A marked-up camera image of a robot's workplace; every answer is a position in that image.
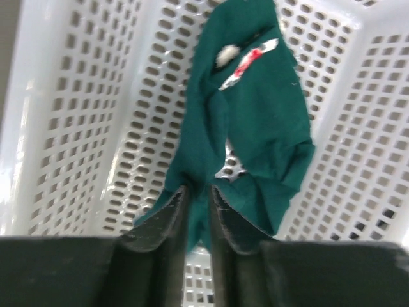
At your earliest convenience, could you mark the dark teal sock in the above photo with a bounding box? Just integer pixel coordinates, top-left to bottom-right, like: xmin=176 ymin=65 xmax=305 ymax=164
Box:
xmin=147 ymin=1 xmax=314 ymax=251

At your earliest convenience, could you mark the white perforated plastic basket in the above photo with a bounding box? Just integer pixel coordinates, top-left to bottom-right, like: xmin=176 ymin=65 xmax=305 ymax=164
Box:
xmin=1 ymin=1 xmax=408 ymax=306

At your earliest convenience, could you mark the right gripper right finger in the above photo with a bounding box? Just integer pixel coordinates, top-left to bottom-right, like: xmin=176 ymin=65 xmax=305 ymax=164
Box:
xmin=209 ymin=186 xmax=408 ymax=306

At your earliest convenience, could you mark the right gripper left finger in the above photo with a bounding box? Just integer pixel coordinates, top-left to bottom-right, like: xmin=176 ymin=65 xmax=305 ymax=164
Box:
xmin=1 ymin=186 xmax=189 ymax=306

